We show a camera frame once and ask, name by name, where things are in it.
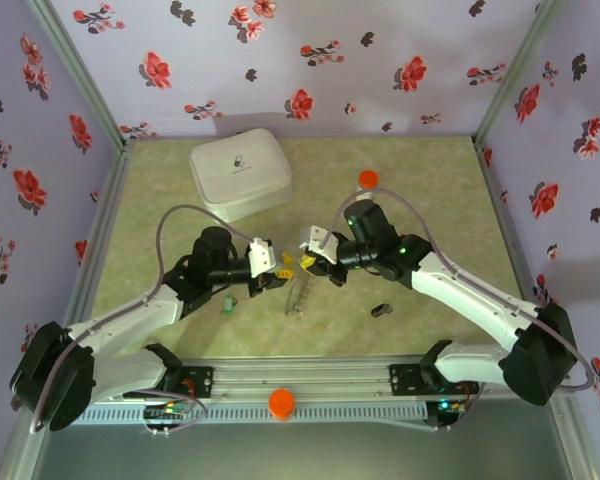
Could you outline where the white square pill case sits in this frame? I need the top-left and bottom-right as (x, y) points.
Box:
(188, 128), (294, 225)

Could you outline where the slotted grey cable duct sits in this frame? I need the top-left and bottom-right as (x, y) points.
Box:
(69, 402), (429, 426)

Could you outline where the small circuit board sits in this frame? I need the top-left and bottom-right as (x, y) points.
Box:
(143, 399), (191, 426)
(427, 397), (469, 431)

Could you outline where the orange-capped pill bottle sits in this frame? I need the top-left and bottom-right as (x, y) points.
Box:
(354, 169), (381, 204)

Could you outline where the grey right arm cable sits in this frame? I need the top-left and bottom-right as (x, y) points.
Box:
(324, 188), (595, 394)

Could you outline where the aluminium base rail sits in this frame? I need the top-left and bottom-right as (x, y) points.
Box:
(179, 355), (481, 401)

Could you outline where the aluminium frame post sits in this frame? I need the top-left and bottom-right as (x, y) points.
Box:
(472, 0), (566, 151)
(27, 0), (136, 151)

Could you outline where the aluminium side rail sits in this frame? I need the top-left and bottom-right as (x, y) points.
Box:
(472, 139), (600, 480)
(0, 139), (136, 480)

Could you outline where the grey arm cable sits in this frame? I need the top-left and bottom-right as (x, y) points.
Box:
(324, 188), (595, 394)
(29, 204), (259, 434)

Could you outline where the grey left arm cable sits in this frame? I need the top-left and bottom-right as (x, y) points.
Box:
(29, 204), (259, 434)

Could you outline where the orange round button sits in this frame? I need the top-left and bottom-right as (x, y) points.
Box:
(268, 388), (296, 422)

